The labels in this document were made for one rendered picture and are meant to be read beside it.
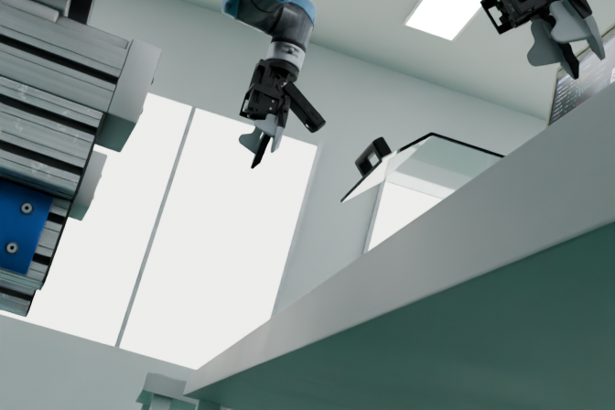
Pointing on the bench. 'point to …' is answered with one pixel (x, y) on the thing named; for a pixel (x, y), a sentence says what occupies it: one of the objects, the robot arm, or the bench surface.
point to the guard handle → (372, 155)
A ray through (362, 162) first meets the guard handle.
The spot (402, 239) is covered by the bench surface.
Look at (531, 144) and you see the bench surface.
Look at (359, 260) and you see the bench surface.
